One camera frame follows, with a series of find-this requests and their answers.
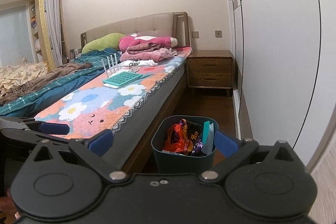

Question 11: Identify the person's left hand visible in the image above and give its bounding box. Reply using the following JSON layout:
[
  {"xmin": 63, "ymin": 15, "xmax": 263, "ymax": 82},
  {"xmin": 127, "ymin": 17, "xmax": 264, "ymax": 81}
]
[{"xmin": 0, "ymin": 196, "xmax": 18, "ymax": 222}]

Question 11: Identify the teal plaid quilt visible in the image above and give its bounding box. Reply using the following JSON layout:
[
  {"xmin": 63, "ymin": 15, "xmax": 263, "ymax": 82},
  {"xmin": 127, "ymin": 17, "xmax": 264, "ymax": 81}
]
[{"xmin": 1, "ymin": 48, "xmax": 121, "ymax": 118}]

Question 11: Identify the wooden nightstand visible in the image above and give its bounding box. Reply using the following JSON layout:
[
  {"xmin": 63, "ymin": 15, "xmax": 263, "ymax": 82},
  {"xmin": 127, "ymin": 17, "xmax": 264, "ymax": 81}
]
[{"xmin": 186, "ymin": 50, "xmax": 234, "ymax": 97}]

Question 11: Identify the wooden bed with mattress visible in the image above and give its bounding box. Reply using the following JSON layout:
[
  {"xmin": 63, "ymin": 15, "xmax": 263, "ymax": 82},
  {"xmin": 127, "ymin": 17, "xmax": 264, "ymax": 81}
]
[{"xmin": 0, "ymin": 11, "xmax": 194, "ymax": 175}]

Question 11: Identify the brown fuzzy blanket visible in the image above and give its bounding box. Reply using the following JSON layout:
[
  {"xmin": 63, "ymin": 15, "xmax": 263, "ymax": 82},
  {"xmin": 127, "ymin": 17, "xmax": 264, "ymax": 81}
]
[{"xmin": 1, "ymin": 62, "xmax": 92, "ymax": 106}]

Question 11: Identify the green pillow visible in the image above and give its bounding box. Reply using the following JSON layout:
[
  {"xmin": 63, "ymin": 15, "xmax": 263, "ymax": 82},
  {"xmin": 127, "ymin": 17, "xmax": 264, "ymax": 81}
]
[{"xmin": 82, "ymin": 33, "xmax": 125, "ymax": 53}]

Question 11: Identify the pink folded clothes pile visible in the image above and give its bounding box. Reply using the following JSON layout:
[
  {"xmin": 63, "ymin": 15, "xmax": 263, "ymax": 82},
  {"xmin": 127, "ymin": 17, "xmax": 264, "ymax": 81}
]
[{"xmin": 119, "ymin": 34, "xmax": 178, "ymax": 63}]

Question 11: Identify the white printed t-shirt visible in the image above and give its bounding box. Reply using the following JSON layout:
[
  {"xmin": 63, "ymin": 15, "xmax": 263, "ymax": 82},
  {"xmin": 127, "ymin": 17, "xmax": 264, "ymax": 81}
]
[{"xmin": 121, "ymin": 60, "xmax": 158, "ymax": 67}]

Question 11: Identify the wall socket plate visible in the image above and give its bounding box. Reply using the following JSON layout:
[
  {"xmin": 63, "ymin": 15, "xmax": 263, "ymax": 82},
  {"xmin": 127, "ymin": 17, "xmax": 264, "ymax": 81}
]
[{"xmin": 215, "ymin": 30, "xmax": 222, "ymax": 38}]

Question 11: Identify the teal grid tray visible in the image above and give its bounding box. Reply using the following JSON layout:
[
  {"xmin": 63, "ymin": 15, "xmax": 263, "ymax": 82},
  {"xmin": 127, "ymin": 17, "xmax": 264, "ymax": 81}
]
[{"xmin": 102, "ymin": 71, "xmax": 142, "ymax": 88}]

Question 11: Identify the purple chip bag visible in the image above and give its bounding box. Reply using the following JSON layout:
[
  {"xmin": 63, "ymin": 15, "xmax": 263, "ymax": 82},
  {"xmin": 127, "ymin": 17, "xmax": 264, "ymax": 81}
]
[{"xmin": 179, "ymin": 119, "xmax": 203, "ymax": 156}]

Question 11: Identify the orange plastic bag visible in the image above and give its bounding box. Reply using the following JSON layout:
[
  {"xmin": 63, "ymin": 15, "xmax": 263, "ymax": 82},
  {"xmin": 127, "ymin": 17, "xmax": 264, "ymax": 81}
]
[{"xmin": 163, "ymin": 124, "xmax": 193, "ymax": 155}]

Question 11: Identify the white curtain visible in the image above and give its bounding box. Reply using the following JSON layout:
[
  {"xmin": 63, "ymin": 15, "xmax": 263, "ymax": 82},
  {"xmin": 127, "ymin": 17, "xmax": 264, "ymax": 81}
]
[{"xmin": 43, "ymin": 0, "xmax": 63, "ymax": 67}]

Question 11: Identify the wall switch plate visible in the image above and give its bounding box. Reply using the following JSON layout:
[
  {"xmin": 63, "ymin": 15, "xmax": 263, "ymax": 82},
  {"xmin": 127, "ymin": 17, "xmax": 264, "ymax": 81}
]
[{"xmin": 192, "ymin": 31, "xmax": 199, "ymax": 39}]

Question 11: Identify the teal white wet wipes pack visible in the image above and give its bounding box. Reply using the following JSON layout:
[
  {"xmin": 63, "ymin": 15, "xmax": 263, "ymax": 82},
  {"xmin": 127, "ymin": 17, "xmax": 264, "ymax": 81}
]
[{"xmin": 202, "ymin": 121, "xmax": 215, "ymax": 155}]

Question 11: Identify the dark teal trash bin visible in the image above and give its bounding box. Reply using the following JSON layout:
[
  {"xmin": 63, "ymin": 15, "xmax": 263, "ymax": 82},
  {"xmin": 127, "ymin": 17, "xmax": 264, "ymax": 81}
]
[{"xmin": 151, "ymin": 115, "xmax": 218, "ymax": 173}]

